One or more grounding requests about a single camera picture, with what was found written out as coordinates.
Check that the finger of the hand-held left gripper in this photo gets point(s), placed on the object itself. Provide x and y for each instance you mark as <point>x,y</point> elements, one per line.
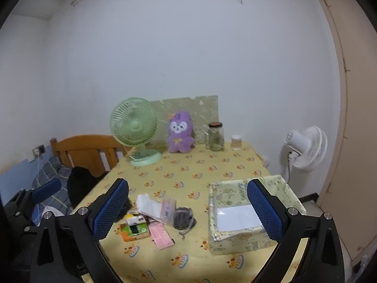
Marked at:
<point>47,189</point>

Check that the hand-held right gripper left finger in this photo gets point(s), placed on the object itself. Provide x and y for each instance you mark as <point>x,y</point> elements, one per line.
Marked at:
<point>110,209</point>

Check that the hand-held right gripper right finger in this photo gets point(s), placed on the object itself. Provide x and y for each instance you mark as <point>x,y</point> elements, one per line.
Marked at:
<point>265,212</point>

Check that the green tissue pack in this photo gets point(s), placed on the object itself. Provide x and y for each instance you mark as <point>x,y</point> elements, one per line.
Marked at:
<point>135,231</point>

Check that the printed storage box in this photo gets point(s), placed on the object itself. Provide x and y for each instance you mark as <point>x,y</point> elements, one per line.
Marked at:
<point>232,241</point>

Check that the pink tissue packet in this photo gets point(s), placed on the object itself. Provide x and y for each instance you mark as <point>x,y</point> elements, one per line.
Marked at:
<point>160,235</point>

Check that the blue plaid bedding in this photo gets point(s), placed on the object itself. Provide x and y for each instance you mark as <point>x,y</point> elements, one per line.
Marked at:
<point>50,174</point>

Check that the black plastic bag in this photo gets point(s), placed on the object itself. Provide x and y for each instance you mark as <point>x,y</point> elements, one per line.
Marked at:
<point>126,209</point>

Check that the small white packet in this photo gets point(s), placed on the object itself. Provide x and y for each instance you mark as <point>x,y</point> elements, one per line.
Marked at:
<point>134,218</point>

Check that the white paper sheet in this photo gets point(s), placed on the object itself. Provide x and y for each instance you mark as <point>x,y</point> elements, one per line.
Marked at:
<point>238,216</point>

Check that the black cloth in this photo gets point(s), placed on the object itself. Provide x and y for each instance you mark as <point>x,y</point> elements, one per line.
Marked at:
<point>82,182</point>

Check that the wooden chair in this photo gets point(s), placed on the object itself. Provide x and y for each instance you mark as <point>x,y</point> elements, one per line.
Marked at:
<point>82,150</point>

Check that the grey fabric pouch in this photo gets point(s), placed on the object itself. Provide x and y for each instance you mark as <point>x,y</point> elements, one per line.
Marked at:
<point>183,218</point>

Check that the clear cotton swab container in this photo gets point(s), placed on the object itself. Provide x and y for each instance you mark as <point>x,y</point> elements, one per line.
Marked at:
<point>236,143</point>

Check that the white standing fan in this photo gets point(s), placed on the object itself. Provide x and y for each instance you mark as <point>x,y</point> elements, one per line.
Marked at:
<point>309,149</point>

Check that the green desk fan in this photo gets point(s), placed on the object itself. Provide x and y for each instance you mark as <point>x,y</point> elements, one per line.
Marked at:
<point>134,125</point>

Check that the glass jar with dark lid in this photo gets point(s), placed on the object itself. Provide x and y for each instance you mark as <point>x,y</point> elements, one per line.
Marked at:
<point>216,138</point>

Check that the purple plush toy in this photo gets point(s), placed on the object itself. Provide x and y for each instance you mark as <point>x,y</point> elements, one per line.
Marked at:
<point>180,132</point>

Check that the patterned cardboard sheet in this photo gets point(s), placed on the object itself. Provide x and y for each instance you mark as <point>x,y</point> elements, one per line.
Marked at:
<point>203,109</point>

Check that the wall socket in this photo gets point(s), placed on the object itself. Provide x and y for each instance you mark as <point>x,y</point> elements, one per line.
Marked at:
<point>39,150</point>

